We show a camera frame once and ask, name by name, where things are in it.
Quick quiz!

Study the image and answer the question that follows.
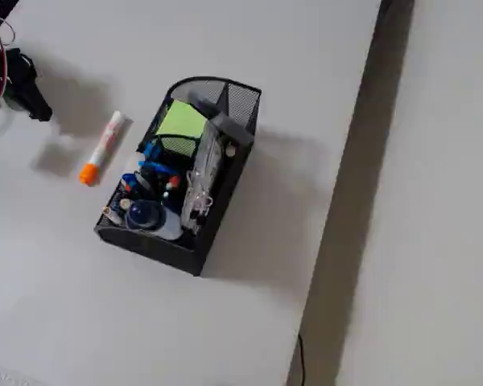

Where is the white marker with orange cap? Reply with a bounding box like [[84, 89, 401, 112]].
[[78, 110, 134, 187]]

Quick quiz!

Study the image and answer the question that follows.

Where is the black mesh desk organizer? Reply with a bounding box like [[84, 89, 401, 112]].
[[93, 75, 262, 277]]

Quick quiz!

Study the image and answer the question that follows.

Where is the green sticky note pad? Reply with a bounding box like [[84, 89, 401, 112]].
[[155, 100, 208, 156]]

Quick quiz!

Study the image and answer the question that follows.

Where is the white bottle with blue cap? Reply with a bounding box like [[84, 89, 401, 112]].
[[124, 199, 185, 241]]

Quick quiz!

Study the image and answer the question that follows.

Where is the red arm wire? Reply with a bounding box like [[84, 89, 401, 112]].
[[0, 39, 11, 100]]

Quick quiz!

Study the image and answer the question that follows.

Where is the black cable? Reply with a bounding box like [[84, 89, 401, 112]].
[[296, 333, 307, 386]]

